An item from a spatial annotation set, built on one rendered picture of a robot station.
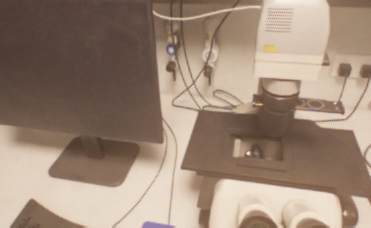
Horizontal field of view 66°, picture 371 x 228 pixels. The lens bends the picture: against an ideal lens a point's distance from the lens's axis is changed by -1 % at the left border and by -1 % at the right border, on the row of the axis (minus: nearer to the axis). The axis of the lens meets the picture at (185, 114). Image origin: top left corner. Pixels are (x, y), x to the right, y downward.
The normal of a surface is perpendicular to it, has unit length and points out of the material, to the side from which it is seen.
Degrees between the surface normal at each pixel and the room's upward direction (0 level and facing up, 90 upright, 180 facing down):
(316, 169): 0
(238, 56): 90
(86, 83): 86
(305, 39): 90
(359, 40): 90
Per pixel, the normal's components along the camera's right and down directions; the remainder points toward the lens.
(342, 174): -0.04, -0.81
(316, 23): -0.22, 0.32
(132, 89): -0.22, 0.52
